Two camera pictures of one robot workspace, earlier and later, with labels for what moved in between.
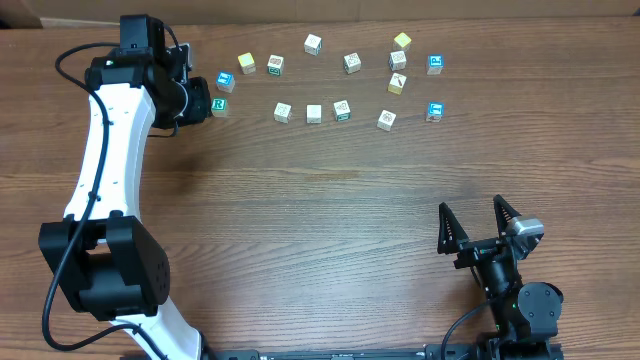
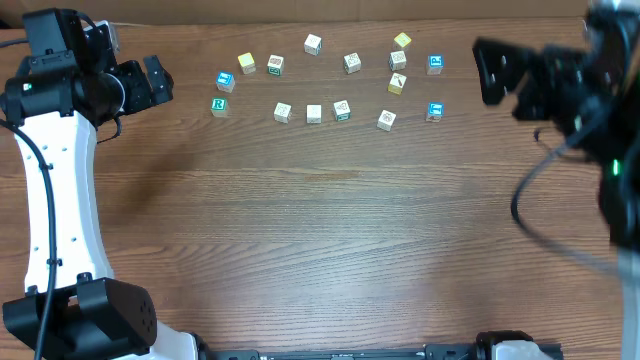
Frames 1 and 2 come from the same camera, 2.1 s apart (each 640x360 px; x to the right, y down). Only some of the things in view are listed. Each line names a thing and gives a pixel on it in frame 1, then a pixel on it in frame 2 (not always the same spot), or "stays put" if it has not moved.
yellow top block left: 246,63 stays put
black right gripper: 451,242 -> 546,69
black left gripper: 202,107 -> 144,97
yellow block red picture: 397,83 stays put
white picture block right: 397,61 stays put
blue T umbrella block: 436,110 stays put
